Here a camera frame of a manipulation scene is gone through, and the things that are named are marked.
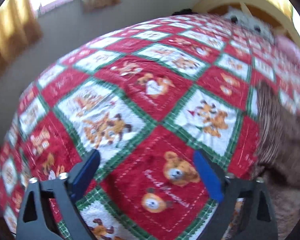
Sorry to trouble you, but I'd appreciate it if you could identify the brown knitted sweater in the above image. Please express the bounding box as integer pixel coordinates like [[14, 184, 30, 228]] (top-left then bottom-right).
[[252, 81, 300, 239]]

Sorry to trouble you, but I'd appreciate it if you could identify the red patchwork teddy bedspread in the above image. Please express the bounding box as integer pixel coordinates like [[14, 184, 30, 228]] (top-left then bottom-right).
[[0, 14, 300, 239]]

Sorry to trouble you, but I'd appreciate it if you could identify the pink pillow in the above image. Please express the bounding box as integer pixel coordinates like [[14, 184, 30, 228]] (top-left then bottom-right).
[[275, 35, 300, 65]]

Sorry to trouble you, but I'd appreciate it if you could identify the side window left curtain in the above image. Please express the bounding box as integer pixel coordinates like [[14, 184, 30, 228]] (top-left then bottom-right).
[[0, 0, 42, 76]]

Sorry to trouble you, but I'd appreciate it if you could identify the grey patterned pillow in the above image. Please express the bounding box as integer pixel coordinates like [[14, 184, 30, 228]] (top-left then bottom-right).
[[222, 7, 274, 43]]

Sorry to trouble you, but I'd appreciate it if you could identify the black item beside bed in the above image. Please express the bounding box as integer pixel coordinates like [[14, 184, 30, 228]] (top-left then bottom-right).
[[172, 8, 197, 16]]

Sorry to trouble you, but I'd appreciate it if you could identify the cream arched wooden headboard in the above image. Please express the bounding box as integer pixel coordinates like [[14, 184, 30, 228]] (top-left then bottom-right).
[[192, 0, 300, 49]]

